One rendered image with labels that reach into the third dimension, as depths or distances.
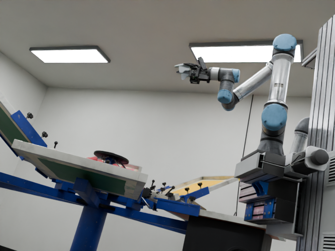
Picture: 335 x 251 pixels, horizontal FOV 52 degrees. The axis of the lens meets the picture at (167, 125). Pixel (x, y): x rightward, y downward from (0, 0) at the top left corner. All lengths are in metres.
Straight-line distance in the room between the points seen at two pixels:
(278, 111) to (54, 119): 5.21
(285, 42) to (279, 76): 0.20
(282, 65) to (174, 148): 3.37
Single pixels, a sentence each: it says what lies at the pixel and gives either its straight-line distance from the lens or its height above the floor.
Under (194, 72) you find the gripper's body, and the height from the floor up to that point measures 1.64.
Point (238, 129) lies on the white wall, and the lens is 4.86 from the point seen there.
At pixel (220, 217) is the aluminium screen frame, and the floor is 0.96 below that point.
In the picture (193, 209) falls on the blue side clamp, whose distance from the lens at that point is 2.23.
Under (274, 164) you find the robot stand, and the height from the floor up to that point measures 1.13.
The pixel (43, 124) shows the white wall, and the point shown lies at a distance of 6.60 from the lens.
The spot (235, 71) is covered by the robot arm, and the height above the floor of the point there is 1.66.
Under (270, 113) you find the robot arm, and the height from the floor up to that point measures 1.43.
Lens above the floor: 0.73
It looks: 19 degrees up
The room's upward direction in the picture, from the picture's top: 14 degrees clockwise
